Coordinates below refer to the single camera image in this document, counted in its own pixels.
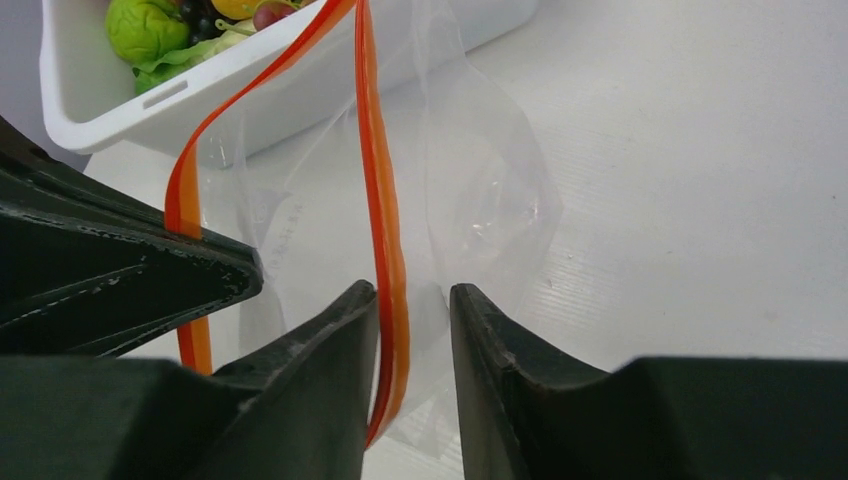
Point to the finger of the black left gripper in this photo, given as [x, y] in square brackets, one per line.
[88, 270]

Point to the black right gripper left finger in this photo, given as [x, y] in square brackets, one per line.
[295, 409]

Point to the green cabbage ball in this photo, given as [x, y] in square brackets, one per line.
[141, 31]

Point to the clear zip top bag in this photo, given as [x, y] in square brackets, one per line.
[326, 208]

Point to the white plastic food bin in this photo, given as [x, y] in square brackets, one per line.
[89, 102]

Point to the green lettuce leaf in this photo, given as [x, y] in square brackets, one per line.
[149, 75]

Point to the dark grape bunch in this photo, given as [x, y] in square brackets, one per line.
[201, 18]

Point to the red grape bunch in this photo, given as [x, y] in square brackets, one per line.
[271, 11]

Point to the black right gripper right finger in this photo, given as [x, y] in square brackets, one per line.
[528, 410]

